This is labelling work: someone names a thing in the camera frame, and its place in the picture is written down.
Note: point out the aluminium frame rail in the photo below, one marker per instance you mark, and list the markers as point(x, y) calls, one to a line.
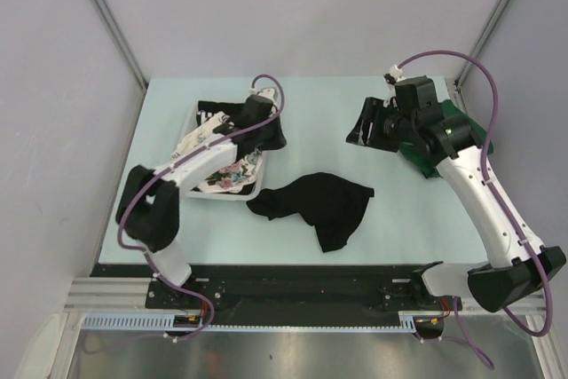
point(107, 295)

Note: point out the white plastic basket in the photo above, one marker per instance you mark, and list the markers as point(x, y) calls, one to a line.
point(190, 123)

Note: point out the plain black t-shirt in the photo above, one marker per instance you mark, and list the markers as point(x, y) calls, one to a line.
point(333, 206)

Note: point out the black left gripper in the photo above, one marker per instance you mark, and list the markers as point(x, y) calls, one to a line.
point(279, 141)

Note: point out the white slotted cable duct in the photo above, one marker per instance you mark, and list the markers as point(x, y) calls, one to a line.
point(141, 321)

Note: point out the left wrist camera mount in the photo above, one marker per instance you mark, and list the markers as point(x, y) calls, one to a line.
point(270, 93)

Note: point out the white floral t-shirt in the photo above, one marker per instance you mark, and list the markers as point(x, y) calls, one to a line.
point(239, 178)

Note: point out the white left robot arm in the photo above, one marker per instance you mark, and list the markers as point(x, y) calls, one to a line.
point(148, 210)

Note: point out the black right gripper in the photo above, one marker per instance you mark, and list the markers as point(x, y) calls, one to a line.
point(373, 111)

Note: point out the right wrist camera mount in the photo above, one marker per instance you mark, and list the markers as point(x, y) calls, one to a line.
point(393, 76)

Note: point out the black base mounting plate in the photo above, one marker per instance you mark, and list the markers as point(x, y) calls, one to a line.
point(303, 295)

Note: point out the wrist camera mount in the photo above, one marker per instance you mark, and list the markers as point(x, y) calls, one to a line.
point(270, 93)
point(393, 76)

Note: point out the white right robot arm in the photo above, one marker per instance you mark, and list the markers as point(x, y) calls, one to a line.
point(518, 262)

